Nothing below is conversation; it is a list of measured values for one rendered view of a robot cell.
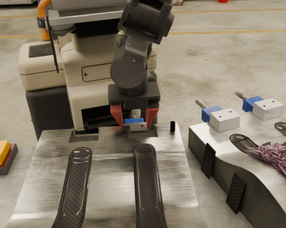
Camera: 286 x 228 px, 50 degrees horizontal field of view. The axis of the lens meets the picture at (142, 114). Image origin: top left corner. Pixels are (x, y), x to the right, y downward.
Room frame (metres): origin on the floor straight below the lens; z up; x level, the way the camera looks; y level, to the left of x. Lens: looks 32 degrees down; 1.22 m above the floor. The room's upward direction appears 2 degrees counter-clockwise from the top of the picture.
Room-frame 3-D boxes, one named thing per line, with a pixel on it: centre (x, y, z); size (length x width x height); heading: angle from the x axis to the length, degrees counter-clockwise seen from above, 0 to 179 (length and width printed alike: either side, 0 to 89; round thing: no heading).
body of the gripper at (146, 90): (0.55, 0.02, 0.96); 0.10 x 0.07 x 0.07; 94
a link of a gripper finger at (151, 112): (0.55, 0.00, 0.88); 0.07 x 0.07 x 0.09; 4
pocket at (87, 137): (0.47, 0.11, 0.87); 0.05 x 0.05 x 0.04; 2
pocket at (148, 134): (0.47, 0.00, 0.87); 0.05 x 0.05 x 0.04; 2
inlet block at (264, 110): (0.61, -0.26, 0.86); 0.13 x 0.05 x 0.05; 19
